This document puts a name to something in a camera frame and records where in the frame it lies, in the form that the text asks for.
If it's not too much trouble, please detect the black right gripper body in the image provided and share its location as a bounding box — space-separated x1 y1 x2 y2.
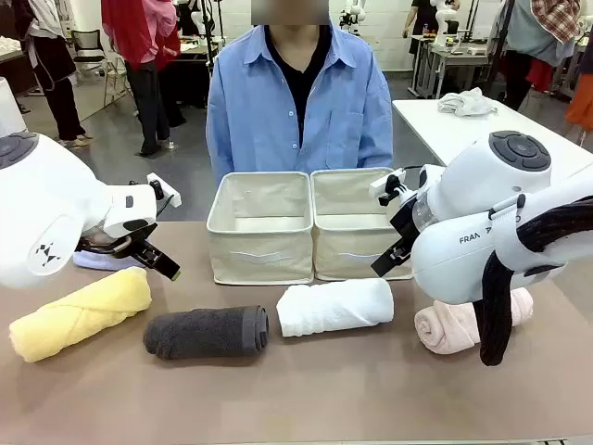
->
389 198 422 248

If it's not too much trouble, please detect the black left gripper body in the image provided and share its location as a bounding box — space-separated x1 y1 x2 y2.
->
77 229 157 261

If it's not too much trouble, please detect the lavender blue towel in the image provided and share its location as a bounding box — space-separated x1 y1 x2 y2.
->
73 249 141 273

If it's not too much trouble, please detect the white towel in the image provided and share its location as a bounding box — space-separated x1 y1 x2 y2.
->
275 277 396 338

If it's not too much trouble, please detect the dark grey towel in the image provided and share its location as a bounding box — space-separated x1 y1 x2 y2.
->
142 304 271 361

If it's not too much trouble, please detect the yellow towel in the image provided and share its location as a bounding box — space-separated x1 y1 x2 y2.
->
8 266 154 364

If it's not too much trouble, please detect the beige fabric storage bin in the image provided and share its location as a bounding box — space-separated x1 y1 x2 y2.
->
309 166 415 283
206 172 316 286

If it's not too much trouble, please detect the pink rolled towel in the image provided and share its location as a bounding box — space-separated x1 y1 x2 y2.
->
413 286 535 357

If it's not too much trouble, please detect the white background table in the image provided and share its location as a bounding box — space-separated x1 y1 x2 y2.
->
391 95 593 183

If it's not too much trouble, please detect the crumpled white cloth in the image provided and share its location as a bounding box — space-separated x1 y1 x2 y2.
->
436 87 499 118

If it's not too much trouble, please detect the grey background workbench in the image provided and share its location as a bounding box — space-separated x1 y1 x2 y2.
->
409 34 493 101

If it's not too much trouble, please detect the bystander in red top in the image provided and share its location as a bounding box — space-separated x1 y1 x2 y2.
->
100 0 183 158

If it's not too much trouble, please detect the bystander in black clothes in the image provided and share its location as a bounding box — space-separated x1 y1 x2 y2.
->
12 0 95 148

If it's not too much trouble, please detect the person torso in blue shirt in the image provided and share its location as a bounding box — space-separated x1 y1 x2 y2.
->
206 21 396 186

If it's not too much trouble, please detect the grey mesh office chair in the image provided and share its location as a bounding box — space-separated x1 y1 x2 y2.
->
70 29 122 108

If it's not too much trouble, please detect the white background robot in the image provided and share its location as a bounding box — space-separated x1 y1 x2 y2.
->
432 0 465 48

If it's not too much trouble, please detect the bystander with plaid cloth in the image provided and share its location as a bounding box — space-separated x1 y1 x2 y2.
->
489 0 586 112

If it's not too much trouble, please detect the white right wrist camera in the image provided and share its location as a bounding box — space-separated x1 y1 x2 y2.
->
369 172 410 208

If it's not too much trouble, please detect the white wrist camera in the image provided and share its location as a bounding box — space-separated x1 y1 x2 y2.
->
146 172 183 208
369 172 410 208

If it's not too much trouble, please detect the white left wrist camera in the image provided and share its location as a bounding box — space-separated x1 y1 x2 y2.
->
146 172 183 208

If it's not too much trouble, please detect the black sleeved cable bundle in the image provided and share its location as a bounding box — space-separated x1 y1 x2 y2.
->
479 197 593 367

